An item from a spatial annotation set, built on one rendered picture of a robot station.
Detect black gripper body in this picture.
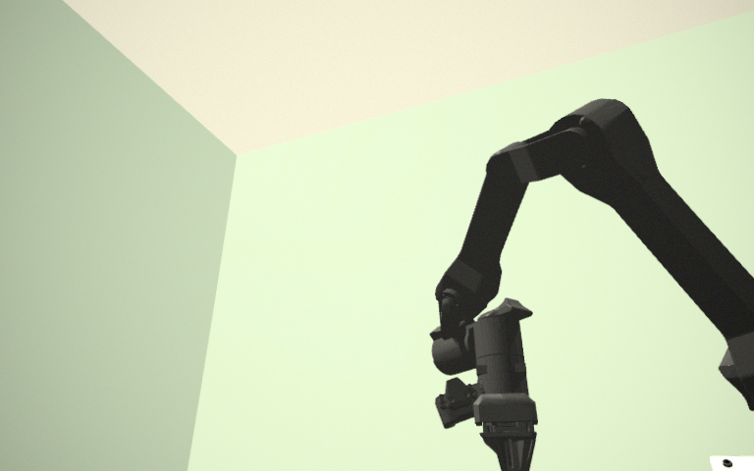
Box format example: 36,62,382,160
473,354,538,432

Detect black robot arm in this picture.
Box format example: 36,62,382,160
429,98,754,411

